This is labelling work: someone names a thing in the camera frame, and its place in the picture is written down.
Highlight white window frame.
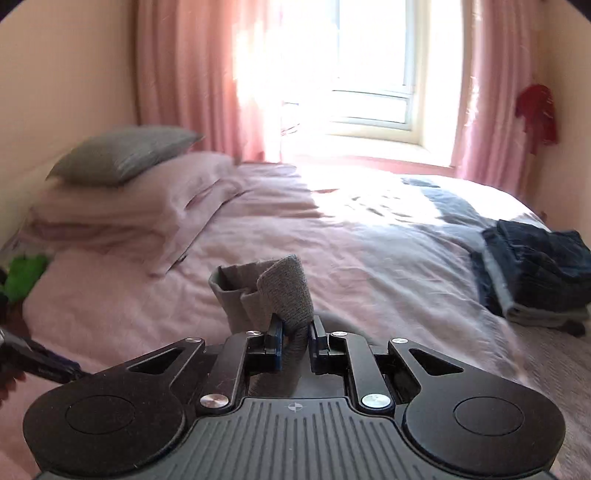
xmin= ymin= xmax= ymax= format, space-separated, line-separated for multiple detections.
xmin=279 ymin=1 xmax=472 ymax=167

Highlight grey t-shirt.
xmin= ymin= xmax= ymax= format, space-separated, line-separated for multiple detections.
xmin=208 ymin=255 xmax=376 ymax=398

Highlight left pink curtain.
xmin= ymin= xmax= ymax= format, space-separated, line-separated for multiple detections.
xmin=136 ymin=1 xmax=280 ymax=162

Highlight grey folded garment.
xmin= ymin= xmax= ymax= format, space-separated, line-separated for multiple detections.
xmin=483 ymin=252 xmax=590 ymax=328

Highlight pink curtain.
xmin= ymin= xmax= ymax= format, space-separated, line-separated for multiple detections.
xmin=136 ymin=1 xmax=280 ymax=162
xmin=453 ymin=1 xmax=537 ymax=198

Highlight red hanging garment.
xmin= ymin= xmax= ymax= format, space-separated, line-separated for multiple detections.
xmin=515 ymin=84 xmax=559 ymax=155

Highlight right pink curtain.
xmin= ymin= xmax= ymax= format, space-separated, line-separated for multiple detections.
xmin=453 ymin=1 xmax=537 ymax=198

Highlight green garment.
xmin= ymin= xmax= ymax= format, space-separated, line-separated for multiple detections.
xmin=1 ymin=254 xmax=50 ymax=304

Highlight grey pillow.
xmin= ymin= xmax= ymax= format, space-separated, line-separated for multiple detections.
xmin=48 ymin=125 xmax=204 ymax=187

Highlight pink bed duvet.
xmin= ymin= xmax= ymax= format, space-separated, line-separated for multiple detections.
xmin=22 ymin=164 xmax=590 ymax=479

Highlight pink pillow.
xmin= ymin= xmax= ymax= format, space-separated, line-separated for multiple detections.
xmin=19 ymin=152 xmax=245 ymax=276

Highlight dark blue folded jeans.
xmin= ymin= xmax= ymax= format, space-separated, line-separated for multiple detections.
xmin=471 ymin=220 xmax=590 ymax=320

